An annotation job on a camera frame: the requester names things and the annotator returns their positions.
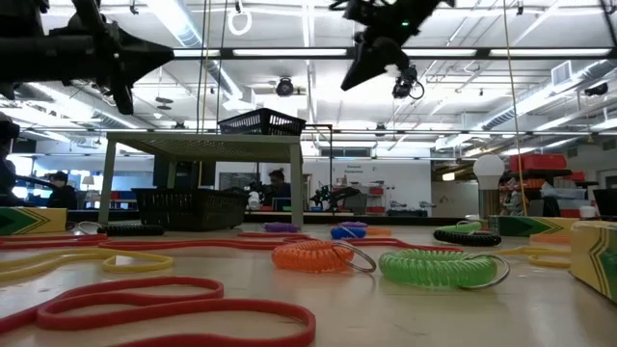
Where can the round black ceiling camera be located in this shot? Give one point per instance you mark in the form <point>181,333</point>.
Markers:
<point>285,87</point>

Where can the orange rubber band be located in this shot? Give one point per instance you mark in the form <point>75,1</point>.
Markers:
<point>549,238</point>
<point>381,232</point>

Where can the large red storage bin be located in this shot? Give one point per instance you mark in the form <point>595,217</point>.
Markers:
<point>537,163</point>

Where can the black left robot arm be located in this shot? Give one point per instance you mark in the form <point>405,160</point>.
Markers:
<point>48,58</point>

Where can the black coil wristband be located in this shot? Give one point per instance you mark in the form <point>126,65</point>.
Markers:
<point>465,238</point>
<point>135,230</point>

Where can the green coil wristband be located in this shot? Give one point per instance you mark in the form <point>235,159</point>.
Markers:
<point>434,268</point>
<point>455,227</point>

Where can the black laptop screen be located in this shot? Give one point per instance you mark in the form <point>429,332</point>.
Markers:
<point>606,202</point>

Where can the thin black metal stand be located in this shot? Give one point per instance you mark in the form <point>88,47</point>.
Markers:
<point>331,168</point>

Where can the white cylinder object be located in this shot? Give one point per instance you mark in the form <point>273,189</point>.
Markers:
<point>254,200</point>

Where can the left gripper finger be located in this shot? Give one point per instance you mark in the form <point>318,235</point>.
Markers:
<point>135,48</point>
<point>124,96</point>

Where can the blue coil wristband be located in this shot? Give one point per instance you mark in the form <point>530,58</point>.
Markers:
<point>344,233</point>

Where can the small white desk lamp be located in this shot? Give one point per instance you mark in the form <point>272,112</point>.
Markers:
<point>88,179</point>

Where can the person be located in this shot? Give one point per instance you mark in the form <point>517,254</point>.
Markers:
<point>278,188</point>
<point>61,193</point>

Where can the white bulb metal lamp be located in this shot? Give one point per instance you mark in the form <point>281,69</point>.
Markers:
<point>488,168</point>

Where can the black background robot arm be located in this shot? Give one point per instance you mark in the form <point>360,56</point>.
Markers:
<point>332,195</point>

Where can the small red storage bin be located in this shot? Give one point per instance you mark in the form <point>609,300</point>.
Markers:
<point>577,176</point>

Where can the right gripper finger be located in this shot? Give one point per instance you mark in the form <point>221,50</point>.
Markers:
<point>368,65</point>
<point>356,58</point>

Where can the black monitor screen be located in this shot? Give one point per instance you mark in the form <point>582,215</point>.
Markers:
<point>185,176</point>

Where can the black plastic mesh basket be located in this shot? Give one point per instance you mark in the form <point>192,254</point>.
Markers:
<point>262,123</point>
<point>190,209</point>

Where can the orange coil wristband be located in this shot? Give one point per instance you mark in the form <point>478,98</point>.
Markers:
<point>308,256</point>

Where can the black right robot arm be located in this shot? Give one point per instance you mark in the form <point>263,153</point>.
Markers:
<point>385,14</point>

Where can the black hanging camera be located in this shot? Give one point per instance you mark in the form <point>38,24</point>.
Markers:
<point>402,87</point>

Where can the yellow rubber band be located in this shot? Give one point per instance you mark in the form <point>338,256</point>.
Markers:
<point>511,251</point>
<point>169,262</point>

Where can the black ceiling device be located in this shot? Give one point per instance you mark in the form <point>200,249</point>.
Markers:
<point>597,89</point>

